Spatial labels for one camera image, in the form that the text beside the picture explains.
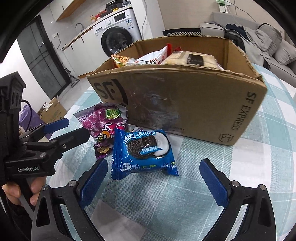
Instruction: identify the purple candy bag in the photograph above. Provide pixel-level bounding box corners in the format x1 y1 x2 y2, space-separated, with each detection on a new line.
74 103 128 159

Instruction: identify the blue Oreo packet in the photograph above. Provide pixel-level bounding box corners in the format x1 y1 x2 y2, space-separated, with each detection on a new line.
111 128 179 180

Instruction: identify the white noodle snack bag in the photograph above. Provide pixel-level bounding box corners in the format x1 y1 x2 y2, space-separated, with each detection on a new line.
111 55 137 68

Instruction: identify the white red snack bag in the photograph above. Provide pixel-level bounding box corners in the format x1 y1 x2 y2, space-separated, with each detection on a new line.
135 44 172 65

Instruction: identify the clear cake roll pack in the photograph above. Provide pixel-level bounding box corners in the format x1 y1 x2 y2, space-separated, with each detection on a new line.
162 51 224 70

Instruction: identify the person's left hand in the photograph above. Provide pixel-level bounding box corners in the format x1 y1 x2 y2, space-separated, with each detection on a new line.
1 176 47 206

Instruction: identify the small cardboard box floor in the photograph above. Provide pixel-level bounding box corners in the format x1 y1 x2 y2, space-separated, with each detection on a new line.
37 97 67 123

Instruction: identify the black framed glass door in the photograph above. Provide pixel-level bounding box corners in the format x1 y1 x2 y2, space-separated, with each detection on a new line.
17 15 70 99

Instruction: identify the teal plaid tablecloth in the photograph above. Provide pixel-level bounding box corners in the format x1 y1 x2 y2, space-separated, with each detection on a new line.
46 63 296 241

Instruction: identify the white washing machine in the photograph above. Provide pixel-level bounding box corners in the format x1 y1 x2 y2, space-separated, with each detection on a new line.
92 8 142 57

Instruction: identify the brown SF cardboard box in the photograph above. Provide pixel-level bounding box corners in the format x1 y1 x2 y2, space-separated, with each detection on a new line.
87 36 267 146

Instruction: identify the black patterned chair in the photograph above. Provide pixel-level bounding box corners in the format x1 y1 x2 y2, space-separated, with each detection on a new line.
163 28 201 36

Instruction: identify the grey cushion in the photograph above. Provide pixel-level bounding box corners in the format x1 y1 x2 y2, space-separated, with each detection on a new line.
273 40 296 66
258 23 282 56

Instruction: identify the grey clothes pile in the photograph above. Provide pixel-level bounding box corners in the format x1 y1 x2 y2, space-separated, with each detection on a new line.
225 24 271 69

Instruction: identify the grey sofa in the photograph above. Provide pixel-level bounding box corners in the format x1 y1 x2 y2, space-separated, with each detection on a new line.
200 12 295 87

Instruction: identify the white wall power strip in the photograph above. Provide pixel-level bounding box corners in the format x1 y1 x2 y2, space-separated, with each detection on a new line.
216 0 231 13

